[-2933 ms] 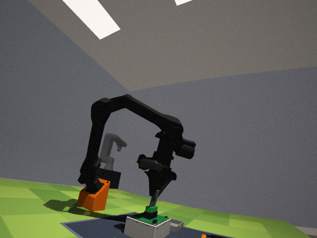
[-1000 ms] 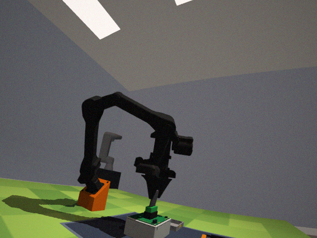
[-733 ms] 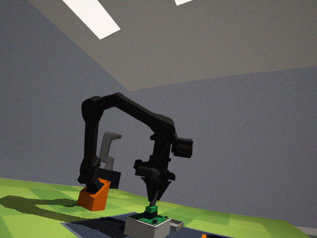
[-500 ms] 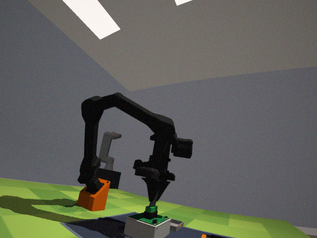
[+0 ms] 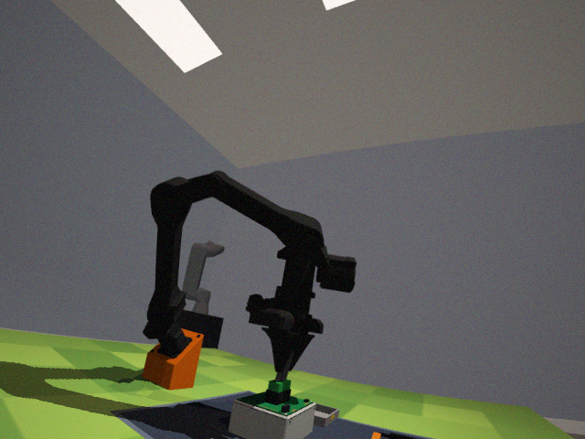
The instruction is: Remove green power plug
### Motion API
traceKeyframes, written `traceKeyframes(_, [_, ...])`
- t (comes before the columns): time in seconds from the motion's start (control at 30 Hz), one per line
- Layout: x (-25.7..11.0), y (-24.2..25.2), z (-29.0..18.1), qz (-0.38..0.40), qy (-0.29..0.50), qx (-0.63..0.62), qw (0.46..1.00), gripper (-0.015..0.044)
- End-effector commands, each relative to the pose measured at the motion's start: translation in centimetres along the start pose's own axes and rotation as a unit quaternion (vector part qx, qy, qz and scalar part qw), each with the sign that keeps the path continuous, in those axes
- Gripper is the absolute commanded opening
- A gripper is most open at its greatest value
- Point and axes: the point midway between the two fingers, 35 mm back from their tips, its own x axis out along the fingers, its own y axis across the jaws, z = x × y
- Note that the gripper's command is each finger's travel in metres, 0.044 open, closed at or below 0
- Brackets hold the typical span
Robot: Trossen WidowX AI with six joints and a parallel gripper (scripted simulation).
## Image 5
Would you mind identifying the green circuit board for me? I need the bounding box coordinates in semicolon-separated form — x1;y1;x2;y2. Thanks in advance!
238;391;314;416

